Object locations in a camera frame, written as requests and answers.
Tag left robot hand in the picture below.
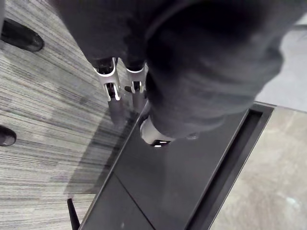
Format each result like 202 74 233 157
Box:
54 0 307 149

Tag dark robot foot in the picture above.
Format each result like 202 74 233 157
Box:
0 19 45 52
0 125 17 147

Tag black slanted leg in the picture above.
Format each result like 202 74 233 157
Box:
66 198 81 230

